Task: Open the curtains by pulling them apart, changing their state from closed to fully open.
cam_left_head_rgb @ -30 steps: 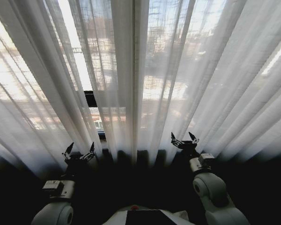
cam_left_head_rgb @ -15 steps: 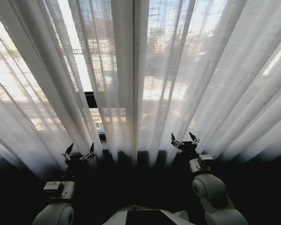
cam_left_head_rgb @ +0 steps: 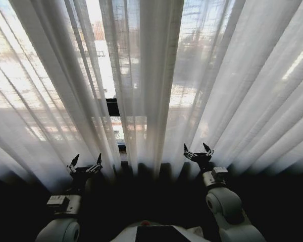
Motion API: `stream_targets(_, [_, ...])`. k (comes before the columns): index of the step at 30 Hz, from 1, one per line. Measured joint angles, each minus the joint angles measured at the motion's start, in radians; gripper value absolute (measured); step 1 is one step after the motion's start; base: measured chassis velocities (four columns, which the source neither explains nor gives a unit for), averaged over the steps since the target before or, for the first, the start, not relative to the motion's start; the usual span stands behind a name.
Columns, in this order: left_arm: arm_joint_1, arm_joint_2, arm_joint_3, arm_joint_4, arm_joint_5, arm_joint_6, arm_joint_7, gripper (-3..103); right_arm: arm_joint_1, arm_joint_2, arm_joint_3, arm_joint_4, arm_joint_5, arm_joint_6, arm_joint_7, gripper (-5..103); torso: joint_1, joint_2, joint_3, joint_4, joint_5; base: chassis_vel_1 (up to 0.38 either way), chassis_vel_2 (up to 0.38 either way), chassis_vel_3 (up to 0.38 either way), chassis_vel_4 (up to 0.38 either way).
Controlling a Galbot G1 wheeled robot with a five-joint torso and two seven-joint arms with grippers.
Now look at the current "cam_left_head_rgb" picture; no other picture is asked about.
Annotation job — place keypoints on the white robot front shell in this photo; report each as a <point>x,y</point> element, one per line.
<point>156,233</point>

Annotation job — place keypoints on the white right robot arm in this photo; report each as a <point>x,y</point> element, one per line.
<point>224,201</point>

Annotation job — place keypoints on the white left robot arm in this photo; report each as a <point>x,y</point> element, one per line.
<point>65,229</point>

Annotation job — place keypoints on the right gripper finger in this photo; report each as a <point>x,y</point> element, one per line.
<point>188,152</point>
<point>208,150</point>

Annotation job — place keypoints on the white sheer curtain panel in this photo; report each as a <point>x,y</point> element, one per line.
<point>242,88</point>
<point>40,75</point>

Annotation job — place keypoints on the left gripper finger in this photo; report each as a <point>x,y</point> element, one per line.
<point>95,167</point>
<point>72,167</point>

